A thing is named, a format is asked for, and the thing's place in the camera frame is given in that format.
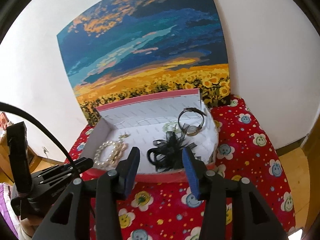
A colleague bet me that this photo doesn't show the white pearl bracelet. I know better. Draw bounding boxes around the white pearl bracelet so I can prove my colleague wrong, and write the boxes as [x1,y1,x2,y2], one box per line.
[93,140,121,170]

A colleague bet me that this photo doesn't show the pink gold hair clip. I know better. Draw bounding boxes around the pink gold hair clip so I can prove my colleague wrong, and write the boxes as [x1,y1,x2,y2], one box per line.
[109,133,130,167]

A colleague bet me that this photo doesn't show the black ribbon hair clip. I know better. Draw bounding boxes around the black ribbon hair clip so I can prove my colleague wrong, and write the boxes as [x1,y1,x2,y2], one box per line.
[146,124,197,172]

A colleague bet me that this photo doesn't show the pale green bead bracelet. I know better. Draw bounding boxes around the pale green bead bracelet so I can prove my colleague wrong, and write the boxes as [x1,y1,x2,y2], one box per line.
[162,121,182,134]

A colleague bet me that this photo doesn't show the left hand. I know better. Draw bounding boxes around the left hand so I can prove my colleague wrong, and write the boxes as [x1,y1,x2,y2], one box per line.
[17,215,43,240]

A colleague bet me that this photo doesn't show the wooden shelf furniture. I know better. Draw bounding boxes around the wooden shelf furniture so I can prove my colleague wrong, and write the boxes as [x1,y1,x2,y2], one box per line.
[0,112,66,183]

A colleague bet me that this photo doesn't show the red smiley flower tablecloth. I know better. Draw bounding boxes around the red smiley flower tablecloth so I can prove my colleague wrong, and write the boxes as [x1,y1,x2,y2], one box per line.
[64,95,297,240]

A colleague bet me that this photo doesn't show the wooden door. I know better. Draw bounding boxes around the wooden door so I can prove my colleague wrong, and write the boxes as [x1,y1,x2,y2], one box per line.
[301,119,320,205]

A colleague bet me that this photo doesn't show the pink cardboard box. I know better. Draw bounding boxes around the pink cardboard box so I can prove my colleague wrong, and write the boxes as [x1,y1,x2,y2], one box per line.
[80,89,219,183]

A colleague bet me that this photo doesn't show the sunflower field painting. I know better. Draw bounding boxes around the sunflower field painting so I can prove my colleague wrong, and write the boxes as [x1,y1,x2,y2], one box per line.
[57,0,231,125]

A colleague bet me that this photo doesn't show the black cable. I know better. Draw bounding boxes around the black cable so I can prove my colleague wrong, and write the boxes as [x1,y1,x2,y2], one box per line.
[0,101,79,179]

